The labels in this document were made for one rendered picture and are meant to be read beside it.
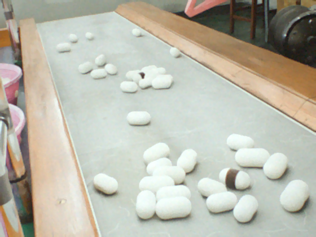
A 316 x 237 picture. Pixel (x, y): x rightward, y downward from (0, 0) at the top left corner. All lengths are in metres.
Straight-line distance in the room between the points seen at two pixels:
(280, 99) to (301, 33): 0.42
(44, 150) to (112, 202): 0.13
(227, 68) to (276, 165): 0.38
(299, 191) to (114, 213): 0.18
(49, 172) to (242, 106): 0.32
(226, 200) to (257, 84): 0.34
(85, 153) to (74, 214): 0.18
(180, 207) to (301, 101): 0.29
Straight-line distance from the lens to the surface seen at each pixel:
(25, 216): 0.53
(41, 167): 0.53
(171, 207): 0.43
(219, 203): 0.44
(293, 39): 1.08
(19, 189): 0.51
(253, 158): 0.51
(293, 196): 0.44
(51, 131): 0.62
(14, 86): 0.92
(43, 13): 5.25
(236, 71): 0.81
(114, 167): 0.55
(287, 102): 0.67
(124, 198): 0.48
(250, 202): 0.43
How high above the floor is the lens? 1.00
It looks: 22 degrees down
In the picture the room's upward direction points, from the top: 7 degrees counter-clockwise
